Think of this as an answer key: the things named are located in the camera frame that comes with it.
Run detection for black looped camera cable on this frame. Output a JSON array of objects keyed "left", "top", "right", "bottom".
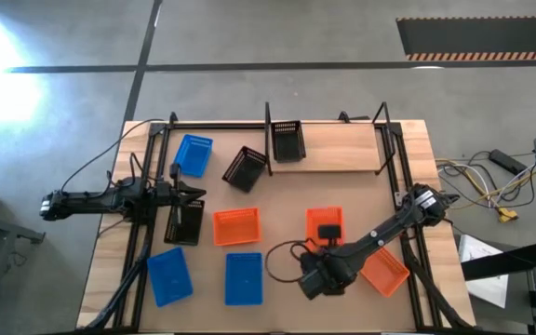
[{"left": 264, "top": 239, "right": 318, "bottom": 284}]

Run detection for black aluminium table frame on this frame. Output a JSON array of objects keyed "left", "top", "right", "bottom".
[{"left": 75, "top": 110, "right": 476, "bottom": 335}]

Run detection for tangled floor cables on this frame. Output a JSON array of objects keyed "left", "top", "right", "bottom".
[{"left": 435, "top": 149, "right": 536, "bottom": 224}]

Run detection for blue plastic basket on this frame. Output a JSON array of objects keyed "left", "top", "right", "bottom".
[
  {"left": 146, "top": 246, "right": 194, "bottom": 309},
  {"left": 173, "top": 133, "right": 214, "bottom": 179},
  {"left": 223, "top": 252, "right": 264, "bottom": 307}
]

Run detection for orange plastic basket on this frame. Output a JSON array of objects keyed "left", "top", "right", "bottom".
[
  {"left": 359, "top": 246, "right": 410, "bottom": 299},
  {"left": 304, "top": 206, "right": 346, "bottom": 252},
  {"left": 212, "top": 207, "right": 263, "bottom": 248}
]

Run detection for white paper sheet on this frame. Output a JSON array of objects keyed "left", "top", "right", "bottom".
[{"left": 457, "top": 234, "right": 510, "bottom": 310}]

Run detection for wooden shelf board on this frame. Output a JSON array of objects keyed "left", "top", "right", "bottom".
[{"left": 267, "top": 121, "right": 383, "bottom": 174}]

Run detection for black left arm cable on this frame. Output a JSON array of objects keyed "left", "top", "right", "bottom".
[{"left": 60, "top": 118, "right": 166, "bottom": 194}]

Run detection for black metal shelf bracket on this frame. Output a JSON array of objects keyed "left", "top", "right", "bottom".
[
  {"left": 263, "top": 101, "right": 275, "bottom": 178},
  {"left": 371, "top": 101, "right": 398, "bottom": 177}
]

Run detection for black plastic basket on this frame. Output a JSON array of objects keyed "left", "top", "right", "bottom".
[
  {"left": 163, "top": 198, "right": 206, "bottom": 247},
  {"left": 221, "top": 145, "right": 268, "bottom": 194},
  {"left": 270, "top": 120, "right": 307, "bottom": 164}
]

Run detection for black yellow striped floor mat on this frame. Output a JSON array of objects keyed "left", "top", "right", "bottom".
[{"left": 395, "top": 16, "right": 536, "bottom": 62}]

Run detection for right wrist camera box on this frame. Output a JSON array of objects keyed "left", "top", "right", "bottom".
[{"left": 316, "top": 223, "right": 344, "bottom": 247}]

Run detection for yellow cable connector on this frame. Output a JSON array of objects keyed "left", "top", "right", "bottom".
[{"left": 497, "top": 207, "right": 520, "bottom": 224}]

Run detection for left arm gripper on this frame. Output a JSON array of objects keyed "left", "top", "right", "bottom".
[{"left": 154, "top": 179, "right": 208, "bottom": 208}]

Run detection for black power strip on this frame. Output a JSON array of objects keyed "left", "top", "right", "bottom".
[{"left": 488, "top": 148, "right": 529, "bottom": 177}]

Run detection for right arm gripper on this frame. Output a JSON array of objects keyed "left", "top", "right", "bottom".
[{"left": 298, "top": 250, "right": 358, "bottom": 300}]

